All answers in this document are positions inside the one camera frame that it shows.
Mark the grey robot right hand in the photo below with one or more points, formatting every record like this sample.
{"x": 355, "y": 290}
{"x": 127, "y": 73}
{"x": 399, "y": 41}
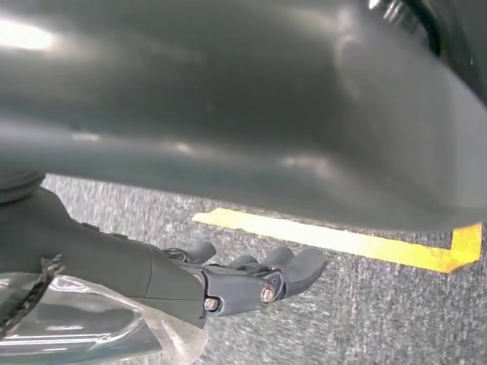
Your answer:
{"x": 228, "y": 100}

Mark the yellow floor tape strip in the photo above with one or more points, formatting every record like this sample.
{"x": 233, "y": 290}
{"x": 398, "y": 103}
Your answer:
{"x": 304, "y": 234}

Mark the clear plastic film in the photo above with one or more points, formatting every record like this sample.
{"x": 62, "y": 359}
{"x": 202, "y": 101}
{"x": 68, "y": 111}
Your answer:
{"x": 95, "y": 332}

